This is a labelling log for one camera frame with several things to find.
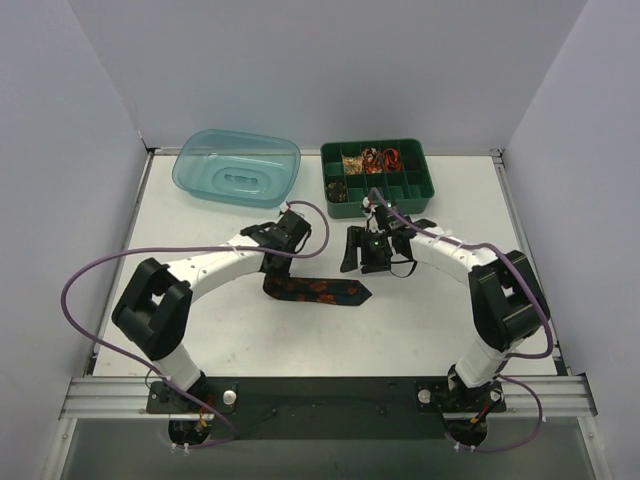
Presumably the black orange floral necktie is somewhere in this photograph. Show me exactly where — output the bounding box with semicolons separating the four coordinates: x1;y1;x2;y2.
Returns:
262;275;372;306

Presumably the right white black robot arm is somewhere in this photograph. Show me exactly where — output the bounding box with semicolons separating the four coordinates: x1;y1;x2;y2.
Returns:
341;201;550;402

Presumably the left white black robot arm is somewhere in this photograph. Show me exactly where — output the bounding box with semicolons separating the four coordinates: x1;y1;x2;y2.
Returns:
111;210;311;391

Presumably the dark rolled tie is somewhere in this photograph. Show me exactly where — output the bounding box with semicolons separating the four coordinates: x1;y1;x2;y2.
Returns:
325;181;348;203

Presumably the beige patterned rolled tie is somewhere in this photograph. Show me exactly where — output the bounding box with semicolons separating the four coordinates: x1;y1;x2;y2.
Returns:
342;155;364;175

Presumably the teal transparent plastic tub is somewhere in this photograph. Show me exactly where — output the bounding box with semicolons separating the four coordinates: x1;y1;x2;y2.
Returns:
172;129;301;208

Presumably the green compartment organizer tray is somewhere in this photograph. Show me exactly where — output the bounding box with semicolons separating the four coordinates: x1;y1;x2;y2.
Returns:
320;138;435;219

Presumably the red black rolled tie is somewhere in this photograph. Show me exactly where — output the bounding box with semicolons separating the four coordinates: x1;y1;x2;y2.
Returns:
361;147;383;174

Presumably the orange red rolled tie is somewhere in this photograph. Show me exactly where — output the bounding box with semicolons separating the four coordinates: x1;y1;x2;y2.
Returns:
382;147;404;172

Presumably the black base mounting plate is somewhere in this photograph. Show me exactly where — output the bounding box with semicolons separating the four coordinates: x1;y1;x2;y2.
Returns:
144;375;508;442

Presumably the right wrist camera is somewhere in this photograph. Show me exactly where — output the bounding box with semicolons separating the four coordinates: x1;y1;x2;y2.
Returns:
362;197;402;232

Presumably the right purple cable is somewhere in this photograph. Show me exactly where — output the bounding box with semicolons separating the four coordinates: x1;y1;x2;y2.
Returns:
368;187;556;454

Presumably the aluminium extrusion rail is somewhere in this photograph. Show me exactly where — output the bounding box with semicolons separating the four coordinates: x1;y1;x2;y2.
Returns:
60;375;598;419

